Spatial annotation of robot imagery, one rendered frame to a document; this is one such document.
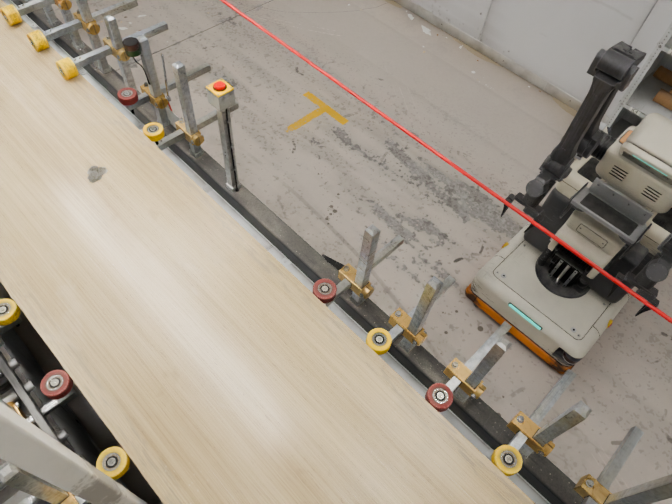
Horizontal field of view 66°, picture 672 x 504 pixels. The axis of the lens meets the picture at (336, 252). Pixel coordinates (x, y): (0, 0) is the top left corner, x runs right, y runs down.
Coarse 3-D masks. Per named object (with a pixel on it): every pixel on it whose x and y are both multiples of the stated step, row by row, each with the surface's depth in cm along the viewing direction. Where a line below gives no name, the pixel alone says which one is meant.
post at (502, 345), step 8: (496, 344) 142; (504, 344) 141; (488, 352) 147; (496, 352) 144; (504, 352) 142; (488, 360) 150; (496, 360) 147; (480, 368) 156; (488, 368) 152; (472, 376) 162; (480, 376) 158; (472, 384) 165; (456, 392) 176; (464, 392) 172
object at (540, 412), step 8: (568, 376) 169; (560, 384) 167; (568, 384) 168; (552, 392) 166; (560, 392) 166; (544, 400) 164; (552, 400) 164; (536, 408) 165; (544, 408) 163; (536, 416) 161; (544, 416) 161; (536, 424) 160; (520, 432) 158; (512, 440) 156; (520, 440) 156
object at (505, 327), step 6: (504, 324) 180; (498, 330) 179; (504, 330) 179; (492, 336) 177; (498, 336) 178; (486, 342) 176; (492, 342) 176; (480, 348) 175; (486, 348) 175; (474, 354) 173; (480, 354) 173; (468, 360) 172; (474, 360) 172; (480, 360) 172; (468, 366) 171; (474, 366) 171; (456, 378) 168; (450, 384) 167; (456, 384) 167
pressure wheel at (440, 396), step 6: (438, 384) 157; (444, 384) 158; (432, 390) 156; (438, 390) 157; (444, 390) 157; (450, 390) 157; (426, 396) 156; (432, 396) 155; (438, 396) 155; (444, 396) 156; (450, 396) 156; (432, 402) 154; (438, 402) 154; (444, 402) 155; (450, 402) 154; (438, 408) 153; (444, 408) 153
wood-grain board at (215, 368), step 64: (0, 0) 251; (0, 64) 225; (0, 128) 204; (64, 128) 206; (128, 128) 209; (0, 192) 187; (64, 192) 189; (128, 192) 191; (192, 192) 193; (0, 256) 172; (64, 256) 174; (128, 256) 175; (192, 256) 177; (256, 256) 179; (64, 320) 161; (128, 320) 162; (192, 320) 164; (256, 320) 166; (320, 320) 167; (128, 384) 151; (192, 384) 153; (256, 384) 154; (320, 384) 155; (384, 384) 157; (128, 448) 142; (192, 448) 143; (256, 448) 144; (320, 448) 145; (384, 448) 146; (448, 448) 148
